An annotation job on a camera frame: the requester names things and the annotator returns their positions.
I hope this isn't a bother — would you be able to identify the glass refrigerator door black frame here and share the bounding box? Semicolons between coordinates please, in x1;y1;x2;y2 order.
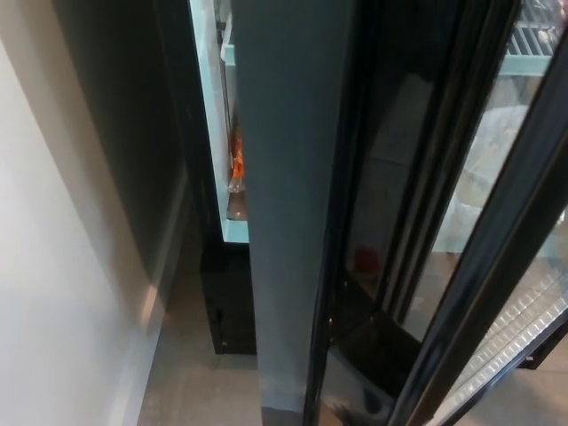
230;0;568;426

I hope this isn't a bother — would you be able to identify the black refrigerator cabinet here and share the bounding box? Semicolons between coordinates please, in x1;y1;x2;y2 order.
153;0;568;372

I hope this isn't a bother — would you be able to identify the clear bag of orange carrots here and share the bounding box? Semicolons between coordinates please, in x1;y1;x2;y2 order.
225;126;248;194

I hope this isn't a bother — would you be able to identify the white wire refrigerator shelf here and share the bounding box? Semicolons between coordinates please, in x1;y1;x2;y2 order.
220;17;561;75

